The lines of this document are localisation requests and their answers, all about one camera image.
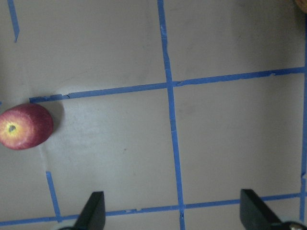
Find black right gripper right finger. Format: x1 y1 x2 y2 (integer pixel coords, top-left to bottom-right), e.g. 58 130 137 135
239 189 290 230

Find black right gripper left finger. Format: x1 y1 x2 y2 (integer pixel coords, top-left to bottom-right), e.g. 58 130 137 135
73 191 106 230

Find red yellow apple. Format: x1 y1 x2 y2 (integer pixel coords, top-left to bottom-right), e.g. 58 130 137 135
0 103 54 150

